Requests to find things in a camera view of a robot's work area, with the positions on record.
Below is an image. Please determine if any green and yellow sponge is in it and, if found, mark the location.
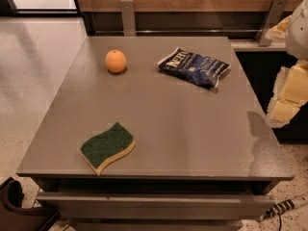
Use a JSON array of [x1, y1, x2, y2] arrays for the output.
[[80, 122, 136, 175]]

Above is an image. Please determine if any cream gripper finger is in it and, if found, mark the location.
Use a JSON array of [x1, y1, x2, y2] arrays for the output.
[[267, 60, 308, 128], [265, 15, 291, 41]]

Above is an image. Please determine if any dark chair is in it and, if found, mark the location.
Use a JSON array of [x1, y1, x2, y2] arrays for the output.
[[0, 177, 59, 231]]

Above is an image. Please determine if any left metal bracket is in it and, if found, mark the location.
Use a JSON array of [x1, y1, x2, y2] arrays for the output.
[[120, 0, 137, 37]]

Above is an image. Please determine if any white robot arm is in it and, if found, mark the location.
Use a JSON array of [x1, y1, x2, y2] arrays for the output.
[[266, 0, 308, 128]]

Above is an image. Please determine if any orange fruit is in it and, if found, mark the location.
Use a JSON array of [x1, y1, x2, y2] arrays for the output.
[[105, 50, 126, 73]]

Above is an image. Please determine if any metal bracket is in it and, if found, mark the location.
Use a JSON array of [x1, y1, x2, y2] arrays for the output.
[[120, 0, 137, 37], [255, 0, 289, 47]]

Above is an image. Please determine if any right metal bracket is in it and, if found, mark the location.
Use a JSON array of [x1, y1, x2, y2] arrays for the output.
[[255, 0, 289, 47]]

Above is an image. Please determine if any blue chip bag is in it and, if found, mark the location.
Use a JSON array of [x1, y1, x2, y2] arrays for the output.
[[157, 47, 230, 88]]

